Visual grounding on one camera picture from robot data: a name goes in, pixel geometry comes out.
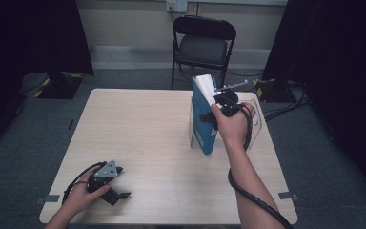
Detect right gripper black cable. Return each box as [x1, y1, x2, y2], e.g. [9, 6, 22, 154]
[226, 102, 295, 229]

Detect black stand base yellow tape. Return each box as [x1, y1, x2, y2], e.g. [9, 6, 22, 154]
[252, 77, 298, 104]
[33, 71, 86, 100]

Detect black floor cables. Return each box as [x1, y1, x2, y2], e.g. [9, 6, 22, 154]
[261, 80, 311, 123]

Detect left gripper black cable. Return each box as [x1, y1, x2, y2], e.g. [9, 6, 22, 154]
[61, 160, 108, 205]

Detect person's right hand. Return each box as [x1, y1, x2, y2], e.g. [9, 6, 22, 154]
[211, 101, 257, 148]

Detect person's left hand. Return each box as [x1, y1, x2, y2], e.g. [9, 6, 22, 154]
[61, 165, 111, 215]

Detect black curtain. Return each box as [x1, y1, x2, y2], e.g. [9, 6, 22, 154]
[0, 0, 95, 160]
[261, 0, 366, 206]

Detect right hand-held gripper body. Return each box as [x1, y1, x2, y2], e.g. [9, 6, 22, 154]
[213, 78, 250, 117]

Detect clear acrylic book rack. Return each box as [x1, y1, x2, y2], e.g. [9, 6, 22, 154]
[188, 92, 264, 151]

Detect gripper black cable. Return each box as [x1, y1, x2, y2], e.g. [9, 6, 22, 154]
[226, 102, 295, 229]
[61, 160, 108, 205]

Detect black folding chair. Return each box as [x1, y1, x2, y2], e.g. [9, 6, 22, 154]
[171, 14, 237, 92]

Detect grey tape strip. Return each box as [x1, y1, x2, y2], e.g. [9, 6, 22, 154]
[277, 191, 300, 201]
[34, 194, 61, 205]

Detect blue book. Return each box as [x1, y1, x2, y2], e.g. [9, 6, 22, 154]
[192, 73, 220, 156]

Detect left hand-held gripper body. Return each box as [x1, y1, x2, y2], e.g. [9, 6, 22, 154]
[88, 159, 119, 198]

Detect white wall outlet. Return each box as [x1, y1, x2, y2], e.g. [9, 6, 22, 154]
[166, 0, 189, 14]

